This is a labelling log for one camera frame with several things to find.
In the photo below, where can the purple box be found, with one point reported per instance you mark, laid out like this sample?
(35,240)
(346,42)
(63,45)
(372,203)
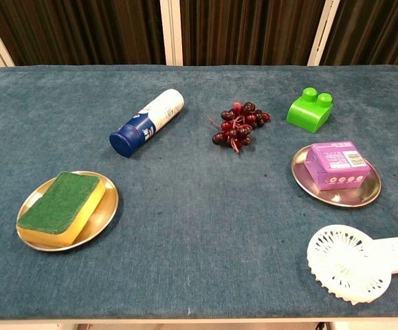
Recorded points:
(332,161)

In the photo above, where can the green and yellow sponge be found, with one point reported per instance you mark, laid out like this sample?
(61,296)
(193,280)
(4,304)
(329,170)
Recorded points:
(61,203)

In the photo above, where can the silver metal plate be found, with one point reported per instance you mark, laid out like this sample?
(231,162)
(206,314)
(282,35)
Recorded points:
(343,197)
(100,209)

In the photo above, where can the blue table cloth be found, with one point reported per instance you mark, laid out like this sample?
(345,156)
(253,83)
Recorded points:
(198,213)

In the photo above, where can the red grape bunch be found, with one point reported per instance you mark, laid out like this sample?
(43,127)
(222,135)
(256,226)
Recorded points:
(241,125)

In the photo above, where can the blue and white spray bottle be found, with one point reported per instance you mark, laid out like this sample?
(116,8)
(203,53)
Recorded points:
(150,118)

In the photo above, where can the green toy brick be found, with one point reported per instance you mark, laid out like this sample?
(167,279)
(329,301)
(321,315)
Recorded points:
(305,113)

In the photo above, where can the dark pleated curtain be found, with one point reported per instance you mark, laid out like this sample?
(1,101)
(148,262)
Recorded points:
(88,31)

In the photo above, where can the white handheld fan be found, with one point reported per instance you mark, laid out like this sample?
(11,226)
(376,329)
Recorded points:
(346,261)

